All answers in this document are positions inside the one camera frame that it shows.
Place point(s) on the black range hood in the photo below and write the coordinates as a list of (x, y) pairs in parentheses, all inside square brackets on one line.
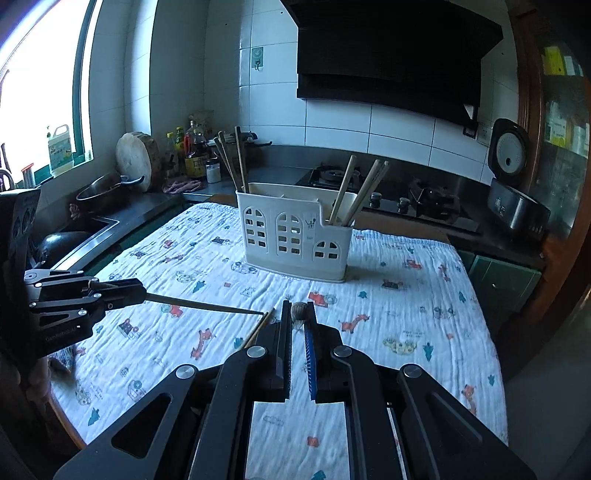
[(392, 55)]

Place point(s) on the black wok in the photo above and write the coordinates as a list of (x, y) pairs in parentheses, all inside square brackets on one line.
[(60, 244)]

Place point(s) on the dark rice cooker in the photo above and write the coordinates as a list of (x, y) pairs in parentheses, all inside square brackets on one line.
[(517, 212)]

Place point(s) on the light bamboo chopstick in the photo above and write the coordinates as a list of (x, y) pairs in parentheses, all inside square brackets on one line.
[(362, 190), (371, 187), (255, 331), (344, 187)]

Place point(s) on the black gas stove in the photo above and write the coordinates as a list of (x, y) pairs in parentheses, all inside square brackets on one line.
[(429, 203)]

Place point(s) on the pink rag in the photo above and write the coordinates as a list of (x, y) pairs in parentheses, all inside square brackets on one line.
[(182, 186)]

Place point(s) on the white plastic jug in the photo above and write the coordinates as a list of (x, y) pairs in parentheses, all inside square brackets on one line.
[(60, 152)]

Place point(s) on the white plastic utensil holder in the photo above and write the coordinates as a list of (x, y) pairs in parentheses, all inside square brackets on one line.
[(277, 258)]

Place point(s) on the grey rag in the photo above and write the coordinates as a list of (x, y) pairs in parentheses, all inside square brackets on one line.
[(62, 364)]

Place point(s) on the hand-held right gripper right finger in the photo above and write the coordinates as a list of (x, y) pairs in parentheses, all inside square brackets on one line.
[(309, 364)]

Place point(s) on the green wall hook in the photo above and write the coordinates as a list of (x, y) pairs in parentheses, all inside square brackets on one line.
[(257, 54)]

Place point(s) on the green base cabinet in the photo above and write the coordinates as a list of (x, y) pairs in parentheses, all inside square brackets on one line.
[(498, 286)]

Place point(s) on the wooden glass-door cabinet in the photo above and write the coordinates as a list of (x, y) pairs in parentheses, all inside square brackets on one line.
[(531, 115)]

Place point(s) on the stacked metal pans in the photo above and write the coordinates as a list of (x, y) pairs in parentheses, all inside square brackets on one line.
[(254, 138)]

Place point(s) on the small white jar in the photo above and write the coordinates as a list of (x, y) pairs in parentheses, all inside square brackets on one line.
[(213, 173)]

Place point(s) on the clear glass bottle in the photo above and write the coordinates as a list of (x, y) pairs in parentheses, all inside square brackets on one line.
[(171, 157)]

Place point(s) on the yellow box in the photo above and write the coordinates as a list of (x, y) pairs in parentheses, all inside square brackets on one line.
[(554, 61)]

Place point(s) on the window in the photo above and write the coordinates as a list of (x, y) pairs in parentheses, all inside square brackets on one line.
[(37, 69)]

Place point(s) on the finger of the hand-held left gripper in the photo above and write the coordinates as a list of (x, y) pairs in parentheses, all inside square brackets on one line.
[(115, 303), (120, 288)]

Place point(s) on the round wooden cutting board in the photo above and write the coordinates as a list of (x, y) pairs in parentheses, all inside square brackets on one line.
[(134, 159)]

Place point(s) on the yellow-label oil bottle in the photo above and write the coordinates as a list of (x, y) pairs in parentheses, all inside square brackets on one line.
[(196, 164)]

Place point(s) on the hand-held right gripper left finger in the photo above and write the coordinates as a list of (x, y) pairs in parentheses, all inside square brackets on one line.
[(286, 369)]

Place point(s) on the green-cap bottle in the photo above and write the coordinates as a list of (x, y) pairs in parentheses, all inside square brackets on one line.
[(179, 143)]

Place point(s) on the white animal-print cloth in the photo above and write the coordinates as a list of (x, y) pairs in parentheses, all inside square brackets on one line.
[(415, 300)]

